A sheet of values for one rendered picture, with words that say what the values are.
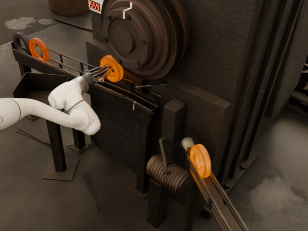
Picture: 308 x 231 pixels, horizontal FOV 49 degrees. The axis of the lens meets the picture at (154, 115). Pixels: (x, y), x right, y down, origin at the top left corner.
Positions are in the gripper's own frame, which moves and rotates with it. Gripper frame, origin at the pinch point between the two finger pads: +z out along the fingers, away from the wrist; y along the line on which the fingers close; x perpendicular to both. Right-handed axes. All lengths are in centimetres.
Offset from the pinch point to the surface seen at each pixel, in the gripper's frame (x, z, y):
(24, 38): -13, 0, -83
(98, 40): 2.6, 12.4, -22.2
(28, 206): -81, -63, -18
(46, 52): -15, 0, -62
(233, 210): -12, -30, 95
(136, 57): 21.4, -9.6, 27.2
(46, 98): -23.0, -25.6, -31.1
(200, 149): -5, -16, 70
